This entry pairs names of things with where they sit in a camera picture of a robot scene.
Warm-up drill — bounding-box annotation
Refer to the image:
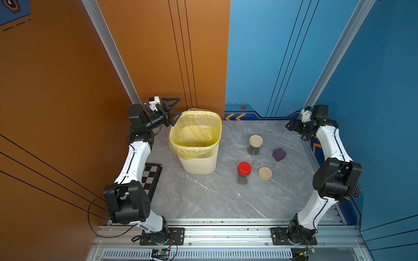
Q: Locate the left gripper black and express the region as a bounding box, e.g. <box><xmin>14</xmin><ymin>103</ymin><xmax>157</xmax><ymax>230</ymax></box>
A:
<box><xmin>145</xmin><ymin>99</ymin><xmax>181</xmax><ymax>133</ymax></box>

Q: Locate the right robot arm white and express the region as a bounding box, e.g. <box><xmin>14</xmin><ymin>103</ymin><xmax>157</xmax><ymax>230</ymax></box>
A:
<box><xmin>286</xmin><ymin>105</ymin><xmax>362</xmax><ymax>245</ymax></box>

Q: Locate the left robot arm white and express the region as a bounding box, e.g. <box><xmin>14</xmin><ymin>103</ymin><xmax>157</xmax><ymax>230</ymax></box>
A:
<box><xmin>103</xmin><ymin>96</ymin><xmax>181</xmax><ymax>245</ymax></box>

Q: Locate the purple embossed toy cube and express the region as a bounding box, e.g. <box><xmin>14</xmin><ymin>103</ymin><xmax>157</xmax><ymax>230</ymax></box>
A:
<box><xmin>272</xmin><ymin>148</ymin><xmax>287</xmax><ymax>162</ymax></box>

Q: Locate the cream waste basket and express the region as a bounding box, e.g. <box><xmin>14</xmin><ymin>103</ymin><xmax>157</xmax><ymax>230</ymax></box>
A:
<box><xmin>168</xmin><ymin>110</ymin><xmax>222</xmax><ymax>175</ymax></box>

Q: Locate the black white checkerboard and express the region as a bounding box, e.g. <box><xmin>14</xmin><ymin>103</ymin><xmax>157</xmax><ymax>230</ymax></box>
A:
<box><xmin>142</xmin><ymin>163</ymin><xmax>163</xmax><ymax>201</ymax></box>

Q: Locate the glass jar red lid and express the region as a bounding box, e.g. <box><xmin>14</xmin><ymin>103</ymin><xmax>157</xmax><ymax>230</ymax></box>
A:
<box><xmin>237</xmin><ymin>162</ymin><xmax>251</xmax><ymax>185</ymax></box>

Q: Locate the green circuit board right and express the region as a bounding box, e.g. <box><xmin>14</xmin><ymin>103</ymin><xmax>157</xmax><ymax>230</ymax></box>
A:
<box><xmin>298</xmin><ymin>248</ymin><xmax>316</xmax><ymax>260</ymax></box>

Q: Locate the green circuit board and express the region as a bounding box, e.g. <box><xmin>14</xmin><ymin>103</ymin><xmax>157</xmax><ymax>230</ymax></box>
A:
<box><xmin>151</xmin><ymin>249</ymin><xmax>171</xmax><ymax>261</ymax></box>
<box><xmin>298</xmin><ymin>248</ymin><xmax>316</xmax><ymax>260</ymax></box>

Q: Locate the green circuit board left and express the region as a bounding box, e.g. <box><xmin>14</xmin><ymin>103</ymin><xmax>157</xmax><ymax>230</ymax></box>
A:
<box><xmin>151</xmin><ymin>249</ymin><xmax>171</xmax><ymax>261</ymax></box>

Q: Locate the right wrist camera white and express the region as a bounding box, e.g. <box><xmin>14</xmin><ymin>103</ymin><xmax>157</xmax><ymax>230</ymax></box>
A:
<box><xmin>300</xmin><ymin>109</ymin><xmax>312</xmax><ymax>122</ymax></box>

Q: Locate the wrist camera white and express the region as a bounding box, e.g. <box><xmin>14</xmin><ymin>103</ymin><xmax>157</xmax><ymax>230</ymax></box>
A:
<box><xmin>300</xmin><ymin>109</ymin><xmax>312</xmax><ymax>122</ymax></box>
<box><xmin>144</xmin><ymin>96</ymin><xmax>161</xmax><ymax>111</ymax></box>

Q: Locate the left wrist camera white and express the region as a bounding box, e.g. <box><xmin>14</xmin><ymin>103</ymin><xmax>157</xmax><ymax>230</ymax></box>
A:
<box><xmin>144</xmin><ymin>96</ymin><xmax>161</xmax><ymax>111</ymax></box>

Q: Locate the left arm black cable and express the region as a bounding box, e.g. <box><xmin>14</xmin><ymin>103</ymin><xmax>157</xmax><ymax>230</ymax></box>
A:
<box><xmin>86</xmin><ymin>130</ymin><xmax>164</xmax><ymax>238</ymax></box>

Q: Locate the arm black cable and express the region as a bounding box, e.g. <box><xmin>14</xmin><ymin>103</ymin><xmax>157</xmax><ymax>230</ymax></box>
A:
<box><xmin>302</xmin><ymin>130</ymin><xmax>352</xmax><ymax>226</ymax></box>
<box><xmin>86</xmin><ymin>130</ymin><xmax>164</xmax><ymax>238</ymax></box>

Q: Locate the aluminium corner post right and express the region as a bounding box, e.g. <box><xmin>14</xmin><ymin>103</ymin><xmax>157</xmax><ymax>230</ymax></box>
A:
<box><xmin>303</xmin><ymin>0</ymin><xmax>376</xmax><ymax>108</ymax></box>

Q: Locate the aluminium corner post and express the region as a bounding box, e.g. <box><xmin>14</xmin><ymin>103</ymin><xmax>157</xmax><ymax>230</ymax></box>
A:
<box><xmin>303</xmin><ymin>0</ymin><xmax>376</xmax><ymax>108</ymax></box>
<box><xmin>82</xmin><ymin>0</ymin><xmax>141</xmax><ymax>104</ymax></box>

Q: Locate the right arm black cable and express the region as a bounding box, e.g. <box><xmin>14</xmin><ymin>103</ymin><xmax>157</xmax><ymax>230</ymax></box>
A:
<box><xmin>302</xmin><ymin>130</ymin><xmax>352</xmax><ymax>226</ymax></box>

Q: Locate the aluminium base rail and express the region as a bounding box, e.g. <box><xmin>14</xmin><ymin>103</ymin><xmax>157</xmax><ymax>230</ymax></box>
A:
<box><xmin>87</xmin><ymin>219</ymin><xmax>372</xmax><ymax>261</ymax></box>

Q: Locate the aluminium corner post left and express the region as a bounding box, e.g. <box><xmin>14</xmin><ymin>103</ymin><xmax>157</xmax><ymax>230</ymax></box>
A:
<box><xmin>82</xmin><ymin>0</ymin><xmax>141</xmax><ymax>104</ymax></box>

